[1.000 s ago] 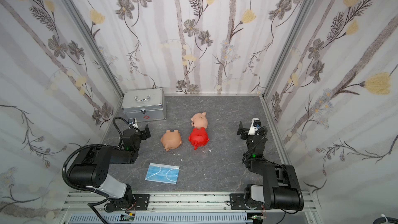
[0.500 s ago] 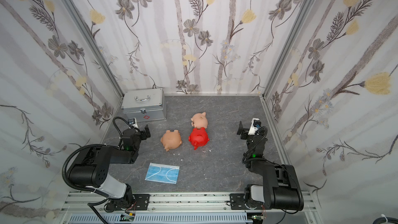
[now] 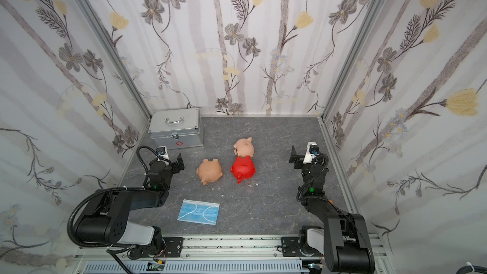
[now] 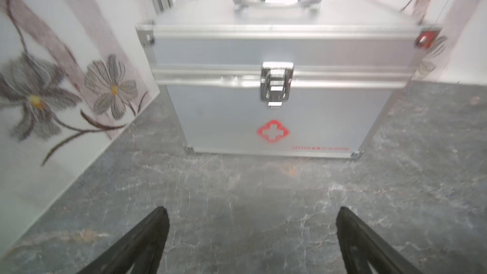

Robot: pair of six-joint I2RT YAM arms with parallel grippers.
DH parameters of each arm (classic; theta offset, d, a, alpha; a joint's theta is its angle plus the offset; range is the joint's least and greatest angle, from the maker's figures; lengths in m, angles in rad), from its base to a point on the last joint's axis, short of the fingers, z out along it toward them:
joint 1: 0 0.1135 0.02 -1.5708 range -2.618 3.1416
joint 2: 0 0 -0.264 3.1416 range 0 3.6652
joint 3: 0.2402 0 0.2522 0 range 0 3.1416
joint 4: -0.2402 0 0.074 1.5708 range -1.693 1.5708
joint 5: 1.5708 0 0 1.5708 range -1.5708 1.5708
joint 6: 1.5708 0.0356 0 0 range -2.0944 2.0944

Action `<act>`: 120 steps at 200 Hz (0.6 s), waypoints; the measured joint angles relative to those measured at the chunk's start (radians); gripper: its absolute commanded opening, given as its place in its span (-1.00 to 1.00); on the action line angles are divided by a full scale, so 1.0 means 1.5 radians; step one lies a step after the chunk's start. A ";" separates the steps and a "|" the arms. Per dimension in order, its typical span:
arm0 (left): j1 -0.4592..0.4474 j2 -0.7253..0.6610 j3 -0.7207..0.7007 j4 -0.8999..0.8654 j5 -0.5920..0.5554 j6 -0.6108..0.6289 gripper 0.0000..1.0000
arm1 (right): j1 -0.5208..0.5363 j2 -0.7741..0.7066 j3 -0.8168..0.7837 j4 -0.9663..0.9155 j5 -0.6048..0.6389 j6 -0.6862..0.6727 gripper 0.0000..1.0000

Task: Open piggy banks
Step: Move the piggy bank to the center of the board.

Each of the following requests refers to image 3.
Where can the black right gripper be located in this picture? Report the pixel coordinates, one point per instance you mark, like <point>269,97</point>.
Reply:
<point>299,162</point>

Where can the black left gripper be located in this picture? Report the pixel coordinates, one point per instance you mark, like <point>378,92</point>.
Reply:
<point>172,165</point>

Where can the tan piggy bank front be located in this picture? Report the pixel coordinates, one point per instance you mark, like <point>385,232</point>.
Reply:
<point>209,171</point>

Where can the red piggy bank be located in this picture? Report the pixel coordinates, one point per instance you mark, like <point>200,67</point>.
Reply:
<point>243,168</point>

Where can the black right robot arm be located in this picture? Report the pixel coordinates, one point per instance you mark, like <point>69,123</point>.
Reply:
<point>343,240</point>

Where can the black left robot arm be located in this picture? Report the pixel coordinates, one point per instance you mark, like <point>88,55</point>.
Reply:
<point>102,219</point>

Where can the pink piggy bank rear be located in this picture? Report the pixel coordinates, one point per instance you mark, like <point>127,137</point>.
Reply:
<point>244,147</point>

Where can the silver metal first aid case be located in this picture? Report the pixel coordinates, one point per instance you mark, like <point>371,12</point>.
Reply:
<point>180,128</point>

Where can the blue surgical face mask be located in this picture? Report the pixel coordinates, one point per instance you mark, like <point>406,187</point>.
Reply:
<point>193,211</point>

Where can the small green circuit board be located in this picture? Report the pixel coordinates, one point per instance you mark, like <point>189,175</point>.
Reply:
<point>155,266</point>

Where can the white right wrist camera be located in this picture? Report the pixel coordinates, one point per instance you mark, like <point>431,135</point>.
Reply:
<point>312,152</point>

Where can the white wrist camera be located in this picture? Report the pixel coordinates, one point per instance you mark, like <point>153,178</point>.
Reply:
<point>162,154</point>
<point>312,152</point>

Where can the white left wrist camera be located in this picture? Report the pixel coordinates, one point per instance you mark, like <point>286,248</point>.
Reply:
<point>162,154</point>

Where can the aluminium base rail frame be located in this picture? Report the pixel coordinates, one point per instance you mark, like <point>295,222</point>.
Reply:
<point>208,254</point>

